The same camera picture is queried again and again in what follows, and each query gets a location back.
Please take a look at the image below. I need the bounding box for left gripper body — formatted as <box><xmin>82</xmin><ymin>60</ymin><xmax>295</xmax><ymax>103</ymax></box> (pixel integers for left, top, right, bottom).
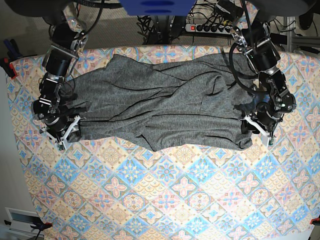
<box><xmin>238</xmin><ymin>113</ymin><xmax>283</xmax><ymax>147</ymax></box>

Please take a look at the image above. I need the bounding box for aluminium frame post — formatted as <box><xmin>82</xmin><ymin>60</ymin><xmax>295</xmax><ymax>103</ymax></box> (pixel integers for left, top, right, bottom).
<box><xmin>283</xmin><ymin>14</ymin><xmax>320</xmax><ymax>52</ymax></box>

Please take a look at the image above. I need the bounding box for grey t-shirt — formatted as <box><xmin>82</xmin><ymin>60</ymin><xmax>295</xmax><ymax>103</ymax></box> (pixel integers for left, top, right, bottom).
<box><xmin>68</xmin><ymin>53</ymin><xmax>253</xmax><ymax>152</ymax></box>

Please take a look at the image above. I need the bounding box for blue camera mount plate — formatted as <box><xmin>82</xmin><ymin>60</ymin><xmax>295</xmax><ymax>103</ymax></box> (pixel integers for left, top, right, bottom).
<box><xmin>119</xmin><ymin>0</ymin><xmax>196</xmax><ymax>16</ymax></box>

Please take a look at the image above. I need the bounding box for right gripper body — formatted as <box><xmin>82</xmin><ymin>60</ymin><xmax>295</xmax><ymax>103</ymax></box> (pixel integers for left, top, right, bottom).
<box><xmin>40</xmin><ymin>115</ymin><xmax>81</xmax><ymax>151</ymax></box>

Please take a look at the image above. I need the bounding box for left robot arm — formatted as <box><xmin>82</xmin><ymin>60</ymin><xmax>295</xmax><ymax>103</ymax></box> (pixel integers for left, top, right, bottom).
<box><xmin>228</xmin><ymin>9</ymin><xmax>297</xmax><ymax>147</ymax></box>

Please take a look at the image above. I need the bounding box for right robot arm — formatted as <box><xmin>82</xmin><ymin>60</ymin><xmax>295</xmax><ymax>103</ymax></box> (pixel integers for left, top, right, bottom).
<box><xmin>31</xmin><ymin>12</ymin><xmax>87</xmax><ymax>151</ymax></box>

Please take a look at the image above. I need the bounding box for red clamp lower right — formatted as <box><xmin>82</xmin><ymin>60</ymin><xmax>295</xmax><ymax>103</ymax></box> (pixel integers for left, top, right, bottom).
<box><xmin>310</xmin><ymin>217</ymin><xmax>320</xmax><ymax>226</ymax></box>

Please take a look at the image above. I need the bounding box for red black clamp upper left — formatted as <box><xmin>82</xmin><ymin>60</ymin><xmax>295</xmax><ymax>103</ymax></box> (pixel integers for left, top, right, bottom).
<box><xmin>0</xmin><ymin>57</ymin><xmax>17</xmax><ymax>79</ymax></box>

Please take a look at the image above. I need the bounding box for white wall vent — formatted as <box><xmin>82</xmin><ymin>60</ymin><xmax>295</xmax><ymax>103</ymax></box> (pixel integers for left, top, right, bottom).
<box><xmin>5</xmin><ymin>207</ymin><xmax>41</xmax><ymax>229</ymax></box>

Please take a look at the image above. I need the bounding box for red black clamp lower left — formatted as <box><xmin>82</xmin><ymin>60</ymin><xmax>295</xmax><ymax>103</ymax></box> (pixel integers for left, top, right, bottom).
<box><xmin>3</xmin><ymin>219</ymin><xmax>54</xmax><ymax>232</ymax></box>

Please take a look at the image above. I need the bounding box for red black clamp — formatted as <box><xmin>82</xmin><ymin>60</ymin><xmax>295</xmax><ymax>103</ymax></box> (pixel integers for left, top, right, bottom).
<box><xmin>3</xmin><ymin>219</ymin><xmax>54</xmax><ymax>232</ymax></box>
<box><xmin>0</xmin><ymin>57</ymin><xmax>17</xmax><ymax>79</ymax></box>

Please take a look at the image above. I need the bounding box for patterned tablecloth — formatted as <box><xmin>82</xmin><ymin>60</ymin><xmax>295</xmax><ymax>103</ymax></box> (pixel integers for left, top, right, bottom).
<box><xmin>6</xmin><ymin>52</ymin><xmax>320</xmax><ymax>240</ymax></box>

